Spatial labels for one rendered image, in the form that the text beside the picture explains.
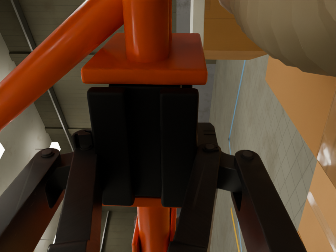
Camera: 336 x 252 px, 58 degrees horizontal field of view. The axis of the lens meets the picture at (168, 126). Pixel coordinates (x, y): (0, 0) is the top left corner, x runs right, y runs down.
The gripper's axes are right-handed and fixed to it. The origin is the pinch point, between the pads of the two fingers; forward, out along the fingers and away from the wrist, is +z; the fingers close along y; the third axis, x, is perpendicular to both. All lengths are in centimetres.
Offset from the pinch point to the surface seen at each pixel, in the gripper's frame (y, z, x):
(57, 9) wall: -358, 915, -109
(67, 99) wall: -423, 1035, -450
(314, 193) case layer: 54, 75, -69
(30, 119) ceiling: -564, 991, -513
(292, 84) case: 12.8, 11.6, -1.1
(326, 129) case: 12.7, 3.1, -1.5
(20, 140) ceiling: -566, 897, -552
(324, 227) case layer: 54, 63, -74
